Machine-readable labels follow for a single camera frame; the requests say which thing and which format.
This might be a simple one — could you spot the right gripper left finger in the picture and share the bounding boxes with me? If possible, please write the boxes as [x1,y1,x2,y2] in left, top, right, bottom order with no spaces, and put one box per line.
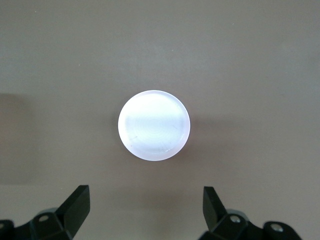
[0,184,90,240]

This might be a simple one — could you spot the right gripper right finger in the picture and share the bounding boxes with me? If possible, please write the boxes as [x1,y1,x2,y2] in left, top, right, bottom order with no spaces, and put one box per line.
[199,186,303,240]

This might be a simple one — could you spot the pink round plate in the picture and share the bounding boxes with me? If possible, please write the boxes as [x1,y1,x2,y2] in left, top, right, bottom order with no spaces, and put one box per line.
[117,89,192,162]

